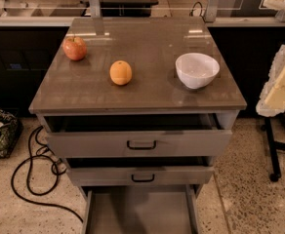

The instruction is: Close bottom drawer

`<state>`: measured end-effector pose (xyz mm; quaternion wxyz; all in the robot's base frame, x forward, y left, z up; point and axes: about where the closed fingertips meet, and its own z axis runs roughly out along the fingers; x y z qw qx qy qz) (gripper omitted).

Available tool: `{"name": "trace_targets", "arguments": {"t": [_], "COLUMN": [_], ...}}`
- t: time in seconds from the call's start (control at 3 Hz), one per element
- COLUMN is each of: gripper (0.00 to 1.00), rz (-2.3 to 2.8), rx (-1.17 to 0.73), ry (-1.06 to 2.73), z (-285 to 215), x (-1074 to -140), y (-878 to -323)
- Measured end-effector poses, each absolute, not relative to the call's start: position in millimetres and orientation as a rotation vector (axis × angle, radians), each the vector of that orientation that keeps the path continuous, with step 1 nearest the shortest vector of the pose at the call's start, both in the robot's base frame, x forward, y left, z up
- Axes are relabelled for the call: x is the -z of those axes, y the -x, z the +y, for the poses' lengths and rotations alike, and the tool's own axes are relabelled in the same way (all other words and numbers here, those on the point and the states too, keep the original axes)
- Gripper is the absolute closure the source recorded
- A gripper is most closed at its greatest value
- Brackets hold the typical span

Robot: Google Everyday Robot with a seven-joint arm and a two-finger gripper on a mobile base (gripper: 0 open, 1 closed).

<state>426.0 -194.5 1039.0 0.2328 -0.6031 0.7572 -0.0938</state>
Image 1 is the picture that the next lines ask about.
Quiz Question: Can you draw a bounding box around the grey bottom drawer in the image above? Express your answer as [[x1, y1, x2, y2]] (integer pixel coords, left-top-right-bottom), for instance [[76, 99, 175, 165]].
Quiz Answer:
[[82, 185, 202, 234]]

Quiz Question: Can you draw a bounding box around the grey drawer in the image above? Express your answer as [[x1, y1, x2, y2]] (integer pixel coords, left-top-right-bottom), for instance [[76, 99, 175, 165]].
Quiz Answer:
[[82, 185, 202, 234], [47, 126, 232, 158], [67, 157, 214, 186]]

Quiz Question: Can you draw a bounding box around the grey drawer cabinet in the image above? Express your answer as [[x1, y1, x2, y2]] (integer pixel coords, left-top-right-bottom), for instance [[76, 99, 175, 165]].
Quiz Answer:
[[28, 16, 248, 200]]

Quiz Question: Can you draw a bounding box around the grey middle drawer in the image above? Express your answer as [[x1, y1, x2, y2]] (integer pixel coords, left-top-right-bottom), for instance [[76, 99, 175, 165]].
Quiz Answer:
[[67, 157, 214, 186]]

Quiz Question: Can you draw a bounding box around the grey top drawer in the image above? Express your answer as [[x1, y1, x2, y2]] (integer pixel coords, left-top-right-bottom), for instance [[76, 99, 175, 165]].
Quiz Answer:
[[47, 126, 232, 158]]

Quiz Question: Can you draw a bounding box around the black stand leg with caster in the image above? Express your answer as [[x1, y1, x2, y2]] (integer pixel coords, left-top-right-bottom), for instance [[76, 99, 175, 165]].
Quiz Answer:
[[261, 117, 285, 182]]

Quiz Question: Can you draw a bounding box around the white ceramic bowl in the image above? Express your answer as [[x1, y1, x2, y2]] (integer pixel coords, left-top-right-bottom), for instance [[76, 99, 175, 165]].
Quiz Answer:
[[176, 53, 220, 89]]

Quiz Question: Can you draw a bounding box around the orange fruit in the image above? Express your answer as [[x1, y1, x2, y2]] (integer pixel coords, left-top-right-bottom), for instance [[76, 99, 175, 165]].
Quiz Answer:
[[109, 60, 132, 86]]

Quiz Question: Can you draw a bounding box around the red apple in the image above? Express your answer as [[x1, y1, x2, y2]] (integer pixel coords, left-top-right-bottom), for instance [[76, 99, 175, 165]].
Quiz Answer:
[[62, 36, 87, 60]]

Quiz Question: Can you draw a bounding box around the green patterned basket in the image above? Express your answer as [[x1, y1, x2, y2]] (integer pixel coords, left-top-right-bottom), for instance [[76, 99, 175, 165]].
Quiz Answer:
[[0, 109, 22, 158]]

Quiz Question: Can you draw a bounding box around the black cable behind cabinet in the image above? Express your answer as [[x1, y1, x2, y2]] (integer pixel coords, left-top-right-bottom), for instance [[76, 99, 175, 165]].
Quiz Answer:
[[188, 1, 206, 18]]

